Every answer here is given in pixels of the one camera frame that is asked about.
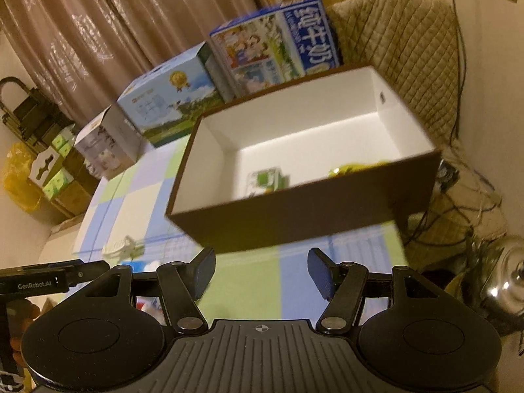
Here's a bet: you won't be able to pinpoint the green white medicine box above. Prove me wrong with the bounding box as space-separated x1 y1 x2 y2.
245 167 290 197

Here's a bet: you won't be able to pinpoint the white plastic hair clip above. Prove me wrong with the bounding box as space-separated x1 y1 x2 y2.
101 235 145 264

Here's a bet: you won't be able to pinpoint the cow pasture milk carton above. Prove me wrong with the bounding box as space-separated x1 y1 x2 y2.
117 42 234 147

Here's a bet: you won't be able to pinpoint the blue cartoon milk carton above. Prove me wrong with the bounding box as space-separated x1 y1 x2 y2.
210 0 339 96

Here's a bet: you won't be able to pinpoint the steel kettle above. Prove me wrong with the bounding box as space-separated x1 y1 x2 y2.
445 235 524 336

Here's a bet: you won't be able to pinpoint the yellow snack packet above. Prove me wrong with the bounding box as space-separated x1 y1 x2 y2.
328 160 388 178

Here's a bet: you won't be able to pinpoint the quilted beige chair cushion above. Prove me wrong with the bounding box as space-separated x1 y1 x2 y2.
326 0 459 144

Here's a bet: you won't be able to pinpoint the white appliance box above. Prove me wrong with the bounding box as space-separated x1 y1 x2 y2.
75 105 143 179

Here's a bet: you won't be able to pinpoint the stacked cardboard boxes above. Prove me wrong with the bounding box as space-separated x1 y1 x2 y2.
28 124 99 216

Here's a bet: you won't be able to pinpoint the brown cardboard storage box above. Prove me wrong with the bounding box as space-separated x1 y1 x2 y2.
166 65 441 252

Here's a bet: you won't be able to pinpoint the checkered bed sheet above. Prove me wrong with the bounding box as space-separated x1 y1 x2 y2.
73 139 407 322

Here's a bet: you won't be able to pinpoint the black power cable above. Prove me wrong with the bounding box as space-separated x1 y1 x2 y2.
447 0 470 144

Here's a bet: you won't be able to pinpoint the brown curtain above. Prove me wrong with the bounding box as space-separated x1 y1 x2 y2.
1 0 257 125

